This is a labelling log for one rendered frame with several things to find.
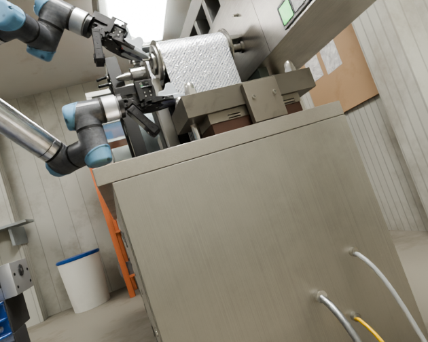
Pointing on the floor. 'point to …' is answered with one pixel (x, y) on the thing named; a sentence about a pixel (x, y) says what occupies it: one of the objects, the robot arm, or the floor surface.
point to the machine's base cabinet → (265, 243)
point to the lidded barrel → (84, 280)
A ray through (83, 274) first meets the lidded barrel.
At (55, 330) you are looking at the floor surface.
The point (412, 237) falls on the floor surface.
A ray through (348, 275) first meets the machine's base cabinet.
